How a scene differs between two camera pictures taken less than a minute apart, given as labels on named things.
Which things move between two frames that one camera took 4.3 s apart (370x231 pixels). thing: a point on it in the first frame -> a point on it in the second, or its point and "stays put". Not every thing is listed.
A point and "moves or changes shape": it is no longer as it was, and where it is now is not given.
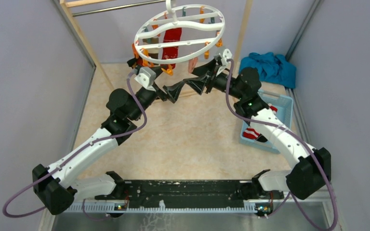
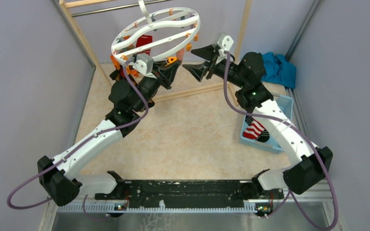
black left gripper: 173,91 -> 166,74
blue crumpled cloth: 272,69 stays put
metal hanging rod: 103,9 stays put
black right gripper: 209,80 -> 198,70
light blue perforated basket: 284,106 stays put
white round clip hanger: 179,34 moves or changes shape
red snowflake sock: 171,34 -> 142,40
